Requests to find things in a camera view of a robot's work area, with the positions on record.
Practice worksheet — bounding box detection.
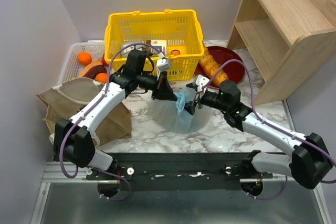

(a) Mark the blue cartoon plastic bag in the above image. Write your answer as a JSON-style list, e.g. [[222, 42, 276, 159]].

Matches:
[[148, 87, 213, 134]]

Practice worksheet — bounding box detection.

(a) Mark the brown jute tote bag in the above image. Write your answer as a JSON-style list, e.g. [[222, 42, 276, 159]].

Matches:
[[37, 78, 132, 147]]

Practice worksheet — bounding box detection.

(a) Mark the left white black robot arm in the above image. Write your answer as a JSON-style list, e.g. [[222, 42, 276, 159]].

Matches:
[[54, 49, 177, 171]]

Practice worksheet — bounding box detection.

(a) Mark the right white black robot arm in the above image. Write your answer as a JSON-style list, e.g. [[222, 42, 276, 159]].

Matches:
[[185, 77, 334, 189]]

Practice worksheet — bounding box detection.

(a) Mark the orange pastry bread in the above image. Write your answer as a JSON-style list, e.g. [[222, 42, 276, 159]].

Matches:
[[198, 47, 229, 87]]

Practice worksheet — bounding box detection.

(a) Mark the grey white box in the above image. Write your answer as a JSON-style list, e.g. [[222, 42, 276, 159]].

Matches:
[[121, 41, 146, 58]]

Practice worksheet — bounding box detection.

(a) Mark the small orange tangerine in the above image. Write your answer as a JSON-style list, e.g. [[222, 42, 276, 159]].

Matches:
[[95, 73, 109, 84]]

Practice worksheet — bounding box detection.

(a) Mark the red apple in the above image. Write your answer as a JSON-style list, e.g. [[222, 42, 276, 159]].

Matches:
[[101, 54, 109, 67]]

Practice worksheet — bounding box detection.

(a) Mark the dark purple fruit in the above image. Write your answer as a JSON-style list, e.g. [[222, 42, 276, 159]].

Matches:
[[83, 65, 107, 79]]

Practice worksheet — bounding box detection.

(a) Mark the yellow plastic shopping basket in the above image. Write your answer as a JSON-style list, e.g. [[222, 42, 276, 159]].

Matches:
[[104, 9, 204, 81]]

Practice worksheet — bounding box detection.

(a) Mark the orange fruit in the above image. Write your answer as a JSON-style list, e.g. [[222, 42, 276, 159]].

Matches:
[[77, 51, 92, 66]]

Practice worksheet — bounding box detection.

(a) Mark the white perforated plastic tray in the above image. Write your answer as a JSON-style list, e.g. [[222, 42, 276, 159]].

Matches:
[[57, 41, 105, 84]]

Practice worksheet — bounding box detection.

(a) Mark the wooden shelf unit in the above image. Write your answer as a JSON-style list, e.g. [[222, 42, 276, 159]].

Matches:
[[227, 0, 335, 105]]

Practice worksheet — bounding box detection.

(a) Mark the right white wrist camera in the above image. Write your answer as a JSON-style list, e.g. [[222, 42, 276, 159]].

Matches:
[[186, 74, 210, 93]]

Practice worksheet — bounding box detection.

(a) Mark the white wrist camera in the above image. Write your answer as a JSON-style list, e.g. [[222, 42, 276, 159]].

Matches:
[[186, 74, 210, 93], [156, 58, 171, 76]]

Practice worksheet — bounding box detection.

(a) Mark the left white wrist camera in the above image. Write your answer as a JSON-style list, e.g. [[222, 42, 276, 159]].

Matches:
[[156, 58, 171, 76]]

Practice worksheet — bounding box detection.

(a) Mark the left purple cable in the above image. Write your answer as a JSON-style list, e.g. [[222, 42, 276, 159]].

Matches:
[[59, 42, 165, 201]]

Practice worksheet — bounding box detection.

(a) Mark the purple cable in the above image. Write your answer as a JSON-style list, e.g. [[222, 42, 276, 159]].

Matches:
[[59, 42, 165, 201], [203, 59, 336, 200]]

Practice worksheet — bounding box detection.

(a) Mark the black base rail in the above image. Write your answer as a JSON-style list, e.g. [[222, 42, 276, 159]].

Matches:
[[83, 152, 276, 193]]

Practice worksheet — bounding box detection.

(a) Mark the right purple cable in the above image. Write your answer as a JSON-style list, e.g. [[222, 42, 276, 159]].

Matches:
[[203, 59, 336, 200]]

